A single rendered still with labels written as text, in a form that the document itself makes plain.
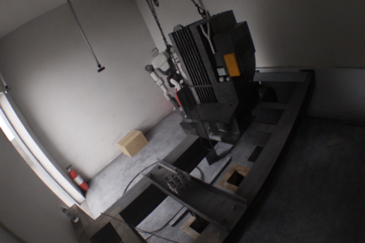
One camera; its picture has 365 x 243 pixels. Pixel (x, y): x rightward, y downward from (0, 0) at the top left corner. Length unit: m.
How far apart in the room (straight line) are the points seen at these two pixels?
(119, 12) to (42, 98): 2.04
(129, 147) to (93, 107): 0.93
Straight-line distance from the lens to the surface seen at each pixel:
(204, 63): 1.51
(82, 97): 3.25
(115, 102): 3.41
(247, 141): 1.77
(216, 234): 1.12
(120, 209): 1.58
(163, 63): 2.63
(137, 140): 3.28
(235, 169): 2.22
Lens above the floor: 1.67
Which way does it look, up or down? 24 degrees down
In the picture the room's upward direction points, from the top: 25 degrees counter-clockwise
